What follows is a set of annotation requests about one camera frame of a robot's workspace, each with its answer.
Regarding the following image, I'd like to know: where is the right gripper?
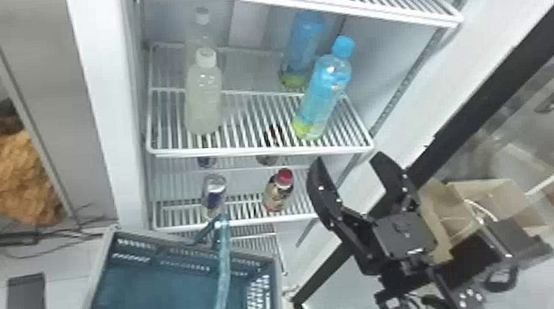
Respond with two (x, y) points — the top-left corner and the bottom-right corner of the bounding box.
(304, 148), (440, 280)

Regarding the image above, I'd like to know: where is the blue bottle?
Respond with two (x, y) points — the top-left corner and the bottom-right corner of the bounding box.
(276, 8), (332, 93)
(286, 33), (362, 141)

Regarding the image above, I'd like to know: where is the black flat device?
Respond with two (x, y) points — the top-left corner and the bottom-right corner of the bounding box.
(2, 272), (48, 309)

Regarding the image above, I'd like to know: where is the beige towel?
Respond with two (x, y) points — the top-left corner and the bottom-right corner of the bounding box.
(0, 112), (64, 229)

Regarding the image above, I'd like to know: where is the black cable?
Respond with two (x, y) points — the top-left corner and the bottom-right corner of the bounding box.
(0, 201), (117, 276)

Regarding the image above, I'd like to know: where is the brown bottle with red cap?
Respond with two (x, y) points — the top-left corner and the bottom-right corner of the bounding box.
(259, 166), (297, 215)

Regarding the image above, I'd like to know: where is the blue basket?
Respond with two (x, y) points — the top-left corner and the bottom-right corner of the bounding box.
(69, 211), (286, 309)

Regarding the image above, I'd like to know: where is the white fridge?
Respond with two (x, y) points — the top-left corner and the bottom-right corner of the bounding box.
(64, 0), (554, 300)

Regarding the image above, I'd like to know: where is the fridge door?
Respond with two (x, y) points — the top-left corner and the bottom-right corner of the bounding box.
(276, 0), (554, 309)

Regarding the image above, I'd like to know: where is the clear bottle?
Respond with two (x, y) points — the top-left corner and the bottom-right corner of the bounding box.
(180, 46), (226, 136)
(183, 5), (219, 54)

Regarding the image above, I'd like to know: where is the blue can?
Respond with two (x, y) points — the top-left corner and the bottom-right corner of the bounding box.
(199, 173), (230, 222)

